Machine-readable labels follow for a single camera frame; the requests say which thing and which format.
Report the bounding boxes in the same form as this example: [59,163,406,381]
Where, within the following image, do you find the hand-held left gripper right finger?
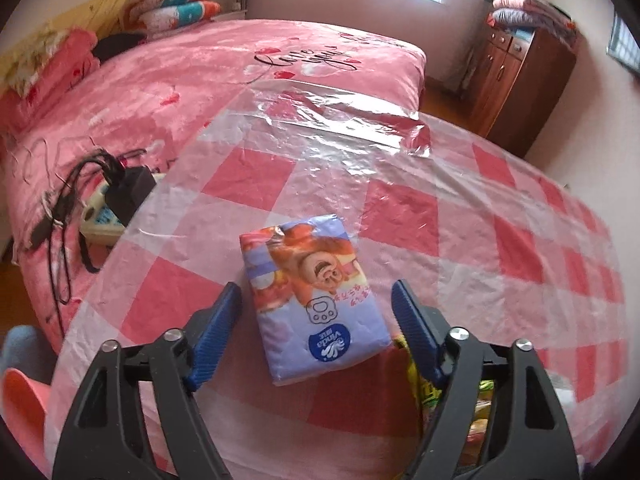
[391,280,581,480]

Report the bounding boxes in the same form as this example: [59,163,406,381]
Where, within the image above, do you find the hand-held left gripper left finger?
[52,281,243,480]

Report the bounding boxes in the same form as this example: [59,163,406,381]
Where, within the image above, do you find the purple cartoon tissue pack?
[239,214,392,387]

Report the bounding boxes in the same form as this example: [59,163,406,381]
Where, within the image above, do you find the pink checkered tablecloth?
[42,80,628,480]

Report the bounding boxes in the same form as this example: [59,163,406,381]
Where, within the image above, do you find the colourful snack packet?
[395,335,501,468]

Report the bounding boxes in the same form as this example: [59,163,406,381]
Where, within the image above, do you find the black charger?
[105,167,156,223]

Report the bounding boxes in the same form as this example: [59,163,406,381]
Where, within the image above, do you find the cream power strip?
[80,172,168,247]

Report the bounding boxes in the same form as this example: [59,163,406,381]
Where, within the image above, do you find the blue cloth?
[0,325,58,386]

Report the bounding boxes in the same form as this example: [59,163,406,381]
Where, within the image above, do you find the black power bank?
[30,210,57,247]

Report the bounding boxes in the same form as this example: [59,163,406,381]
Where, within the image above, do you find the orange plastic chair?
[0,367,51,438]

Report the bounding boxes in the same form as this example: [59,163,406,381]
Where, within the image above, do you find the pink bed blanket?
[0,19,427,341]

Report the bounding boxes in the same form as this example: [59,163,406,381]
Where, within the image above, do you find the wooden cabinet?
[462,27,581,158]

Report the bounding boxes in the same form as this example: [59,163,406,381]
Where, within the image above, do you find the black cloth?
[92,34,148,63]

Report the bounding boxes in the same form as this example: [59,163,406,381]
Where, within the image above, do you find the folded pink quilt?
[0,27,101,131]

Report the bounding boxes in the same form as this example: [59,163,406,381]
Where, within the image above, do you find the folded blankets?
[487,0,576,48]

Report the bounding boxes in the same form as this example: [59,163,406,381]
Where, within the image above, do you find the yellow floral quilt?
[0,22,66,96]

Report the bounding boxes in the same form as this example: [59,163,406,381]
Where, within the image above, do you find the yellow headboard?
[50,0,178,36]

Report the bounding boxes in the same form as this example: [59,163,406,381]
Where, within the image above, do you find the black television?
[606,10,640,73]

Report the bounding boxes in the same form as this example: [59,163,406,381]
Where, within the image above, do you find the black cable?
[30,152,126,306]

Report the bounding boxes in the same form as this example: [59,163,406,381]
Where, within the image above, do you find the white cable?
[0,135,66,211]

